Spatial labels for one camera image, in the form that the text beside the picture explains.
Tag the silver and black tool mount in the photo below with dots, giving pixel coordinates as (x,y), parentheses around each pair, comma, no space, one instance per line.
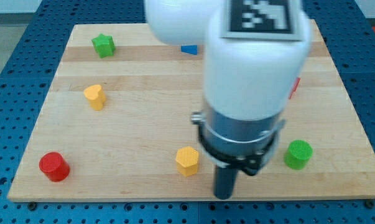
(241,144)

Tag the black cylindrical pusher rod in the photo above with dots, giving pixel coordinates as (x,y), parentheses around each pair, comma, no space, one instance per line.
(224,181)

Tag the yellow hexagon block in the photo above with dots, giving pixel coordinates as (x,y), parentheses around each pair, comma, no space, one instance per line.
(187,159)

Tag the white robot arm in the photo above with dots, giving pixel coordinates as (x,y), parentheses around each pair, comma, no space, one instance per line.
(253,53)

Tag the yellow heart block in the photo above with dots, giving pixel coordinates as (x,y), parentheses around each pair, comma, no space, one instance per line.
(95,96)

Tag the green cylinder block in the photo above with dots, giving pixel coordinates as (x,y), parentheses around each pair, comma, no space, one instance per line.
(298,153)

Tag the blue block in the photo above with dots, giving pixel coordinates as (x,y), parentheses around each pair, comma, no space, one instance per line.
(189,49)

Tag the wooden board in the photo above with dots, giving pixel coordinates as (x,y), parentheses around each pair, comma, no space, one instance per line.
(126,152)

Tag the black and white fiducial marker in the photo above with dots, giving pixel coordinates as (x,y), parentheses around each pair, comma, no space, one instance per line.
(262,20)

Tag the green star block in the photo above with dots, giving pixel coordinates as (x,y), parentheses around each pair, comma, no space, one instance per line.
(104,45)

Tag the red cylinder block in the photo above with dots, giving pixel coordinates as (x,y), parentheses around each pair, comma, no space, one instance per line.
(54,166)

